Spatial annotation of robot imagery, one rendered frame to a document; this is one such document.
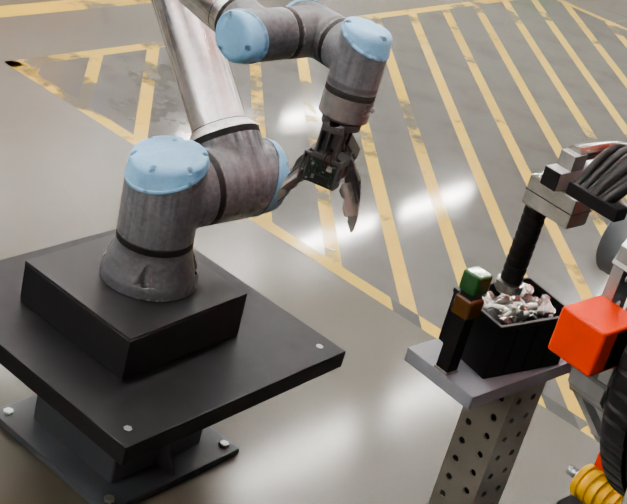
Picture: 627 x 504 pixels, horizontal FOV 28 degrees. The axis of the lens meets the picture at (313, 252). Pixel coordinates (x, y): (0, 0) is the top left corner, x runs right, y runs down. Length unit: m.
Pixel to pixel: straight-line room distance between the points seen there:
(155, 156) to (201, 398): 0.45
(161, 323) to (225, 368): 0.17
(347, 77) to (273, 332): 0.65
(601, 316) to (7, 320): 1.20
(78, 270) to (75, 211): 1.06
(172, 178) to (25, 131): 1.68
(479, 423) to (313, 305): 0.89
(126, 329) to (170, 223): 0.21
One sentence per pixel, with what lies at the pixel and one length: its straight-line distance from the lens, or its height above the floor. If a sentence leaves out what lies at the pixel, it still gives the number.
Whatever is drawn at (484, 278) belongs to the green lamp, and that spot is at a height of 0.66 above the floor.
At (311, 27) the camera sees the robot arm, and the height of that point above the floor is 0.98.
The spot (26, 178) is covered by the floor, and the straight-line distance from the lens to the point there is 3.64.
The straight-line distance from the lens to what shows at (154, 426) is 2.23.
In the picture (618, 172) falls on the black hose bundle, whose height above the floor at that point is 1.02.
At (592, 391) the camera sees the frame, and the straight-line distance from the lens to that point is 1.81.
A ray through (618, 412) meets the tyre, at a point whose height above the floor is 0.77.
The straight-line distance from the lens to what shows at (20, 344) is 2.38.
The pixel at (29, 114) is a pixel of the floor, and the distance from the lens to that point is 4.04.
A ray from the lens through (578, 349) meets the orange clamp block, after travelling 1.69.
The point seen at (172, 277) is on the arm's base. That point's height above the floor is 0.44.
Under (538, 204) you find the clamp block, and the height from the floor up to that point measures 0.91.
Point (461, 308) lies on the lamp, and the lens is 2.23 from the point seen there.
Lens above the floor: 1.63
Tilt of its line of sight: 27 degrees down
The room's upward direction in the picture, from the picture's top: 15 degrees clockwise
